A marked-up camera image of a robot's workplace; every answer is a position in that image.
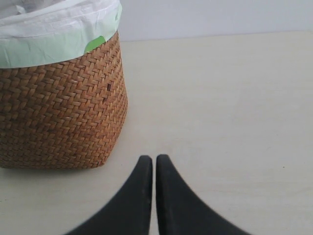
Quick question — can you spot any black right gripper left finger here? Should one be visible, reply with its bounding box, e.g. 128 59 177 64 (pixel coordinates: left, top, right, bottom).
68 156 153 235

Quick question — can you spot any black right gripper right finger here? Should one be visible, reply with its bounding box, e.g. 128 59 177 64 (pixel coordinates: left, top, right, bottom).
156 154 248 235

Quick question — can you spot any woven brown wastebasket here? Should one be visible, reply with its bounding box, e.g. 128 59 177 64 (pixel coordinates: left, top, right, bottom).
0 33 128 169

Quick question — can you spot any white plastic bin liner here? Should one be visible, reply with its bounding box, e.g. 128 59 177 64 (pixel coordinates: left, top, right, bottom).
0 0 122 69

